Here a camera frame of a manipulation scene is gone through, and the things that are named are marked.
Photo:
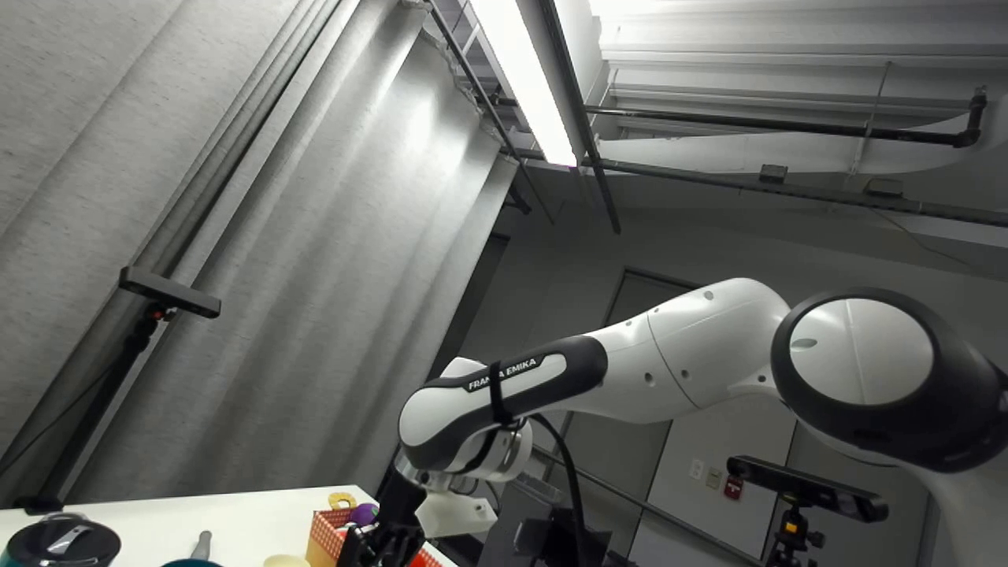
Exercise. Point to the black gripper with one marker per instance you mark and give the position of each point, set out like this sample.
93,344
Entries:
398,498

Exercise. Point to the black stereo camera bar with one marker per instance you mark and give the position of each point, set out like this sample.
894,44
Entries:
168,290
807,490

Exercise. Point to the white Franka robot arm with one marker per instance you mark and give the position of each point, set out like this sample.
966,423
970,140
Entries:
651,358

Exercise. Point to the teal toy kettle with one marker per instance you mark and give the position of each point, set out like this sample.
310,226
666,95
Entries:
189,561

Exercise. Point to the fluorescent ceiling light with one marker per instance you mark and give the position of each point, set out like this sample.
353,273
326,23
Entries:
523,73

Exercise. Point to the black camera stand pole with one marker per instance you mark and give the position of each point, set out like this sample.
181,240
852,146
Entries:
104,387

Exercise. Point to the small purple toy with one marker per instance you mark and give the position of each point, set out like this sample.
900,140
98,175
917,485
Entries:
365,513

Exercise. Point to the dark ceiling pipe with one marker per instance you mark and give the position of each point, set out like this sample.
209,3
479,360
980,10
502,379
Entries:
788,123

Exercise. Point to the black bowl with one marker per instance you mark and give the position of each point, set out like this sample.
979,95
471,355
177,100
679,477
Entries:
64,541

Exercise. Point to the black camera tripod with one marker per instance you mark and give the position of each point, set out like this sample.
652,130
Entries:
793,537

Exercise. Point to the grey curtain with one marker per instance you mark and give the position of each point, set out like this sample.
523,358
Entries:
318,315

